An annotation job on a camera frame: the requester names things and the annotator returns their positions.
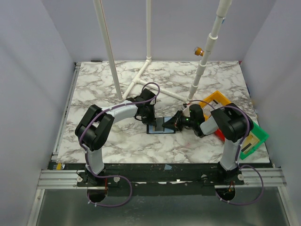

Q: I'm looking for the black leather card holder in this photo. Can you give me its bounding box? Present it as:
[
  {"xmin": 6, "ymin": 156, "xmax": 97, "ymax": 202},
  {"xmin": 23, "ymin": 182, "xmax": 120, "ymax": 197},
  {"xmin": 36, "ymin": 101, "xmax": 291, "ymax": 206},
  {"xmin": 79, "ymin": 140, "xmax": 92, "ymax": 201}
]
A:
[{"xmin": 146, "ymin": 117, "xmax": 175, "ymax": 134}]

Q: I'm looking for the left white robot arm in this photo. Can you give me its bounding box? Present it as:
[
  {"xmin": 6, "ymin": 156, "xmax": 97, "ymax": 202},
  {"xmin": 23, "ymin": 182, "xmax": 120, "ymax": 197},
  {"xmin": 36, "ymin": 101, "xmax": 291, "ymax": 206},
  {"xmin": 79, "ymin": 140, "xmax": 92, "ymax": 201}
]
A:
[{"xmin": 75, "ymin": 88, "xmax": 158, "ymax": 186}]

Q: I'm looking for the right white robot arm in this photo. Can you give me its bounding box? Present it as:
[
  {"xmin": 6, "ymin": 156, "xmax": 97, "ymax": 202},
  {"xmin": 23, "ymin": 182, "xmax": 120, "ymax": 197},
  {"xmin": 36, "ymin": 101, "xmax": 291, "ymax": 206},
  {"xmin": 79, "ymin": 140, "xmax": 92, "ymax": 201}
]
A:
[{"xmin": 162, "ymin": 103, "xmax": 253, "ymax": 185}]

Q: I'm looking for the red plastic bin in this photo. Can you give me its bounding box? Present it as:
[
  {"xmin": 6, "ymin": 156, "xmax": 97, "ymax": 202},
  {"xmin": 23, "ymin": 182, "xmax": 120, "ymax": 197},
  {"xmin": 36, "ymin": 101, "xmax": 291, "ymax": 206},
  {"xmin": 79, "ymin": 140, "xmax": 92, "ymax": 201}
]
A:
[{"xmin": 214, "ymin": 129, "xmax": 225, "ymax": 142}]

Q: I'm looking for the yellow plastic bin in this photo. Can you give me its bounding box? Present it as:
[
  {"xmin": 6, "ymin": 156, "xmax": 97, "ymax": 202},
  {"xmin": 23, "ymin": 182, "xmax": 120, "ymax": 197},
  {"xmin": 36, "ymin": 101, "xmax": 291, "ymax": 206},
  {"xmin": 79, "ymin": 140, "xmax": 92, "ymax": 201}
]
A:
[{"xmin": 199, "ymin": 91, "xmax": 231, "ymax": 120}]

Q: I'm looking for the orange knob on pipe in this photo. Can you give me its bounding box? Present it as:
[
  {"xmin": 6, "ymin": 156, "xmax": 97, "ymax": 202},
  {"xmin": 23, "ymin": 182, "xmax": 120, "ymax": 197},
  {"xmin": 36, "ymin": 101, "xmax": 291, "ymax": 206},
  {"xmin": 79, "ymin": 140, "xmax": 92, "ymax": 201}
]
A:
[{"xmin": 194, "ymin": 47, "xmax": 204, "ymax": 56}]

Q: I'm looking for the green plastic bin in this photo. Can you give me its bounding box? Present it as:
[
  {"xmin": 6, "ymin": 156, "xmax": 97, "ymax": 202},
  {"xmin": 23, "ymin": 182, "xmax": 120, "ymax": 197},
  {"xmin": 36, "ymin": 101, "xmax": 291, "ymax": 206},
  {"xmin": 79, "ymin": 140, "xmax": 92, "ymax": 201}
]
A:
[{"xmin": 239, "ymin": 122, "xmax": 269, "ymax": 160}]

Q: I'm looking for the white PVC pipe frame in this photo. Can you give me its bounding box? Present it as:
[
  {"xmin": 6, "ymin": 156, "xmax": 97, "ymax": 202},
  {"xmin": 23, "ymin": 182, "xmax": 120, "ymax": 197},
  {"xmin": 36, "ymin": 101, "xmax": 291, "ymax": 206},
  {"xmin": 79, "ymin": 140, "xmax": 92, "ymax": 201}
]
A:
[{"xmin": 93, "ymin": 0, "xmax": 232, "ymax": 102}]

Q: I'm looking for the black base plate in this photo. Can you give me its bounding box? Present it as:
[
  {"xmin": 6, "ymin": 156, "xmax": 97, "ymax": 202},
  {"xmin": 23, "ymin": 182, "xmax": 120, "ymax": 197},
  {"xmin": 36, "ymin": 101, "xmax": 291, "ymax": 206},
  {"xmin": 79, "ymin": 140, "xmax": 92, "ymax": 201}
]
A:
[{"xmin": 48, "ymin": 161, "xmax": 276, "ymax": 197}]

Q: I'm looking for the left aluminium side rail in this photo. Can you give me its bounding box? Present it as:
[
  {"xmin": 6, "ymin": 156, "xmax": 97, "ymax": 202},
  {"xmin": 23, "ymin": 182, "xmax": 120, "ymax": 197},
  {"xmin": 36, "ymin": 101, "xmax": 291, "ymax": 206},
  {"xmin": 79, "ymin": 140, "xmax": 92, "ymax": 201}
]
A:
[{"xmin": 50, "ymin": 62, "xmax": 81, "ymax": 162}]

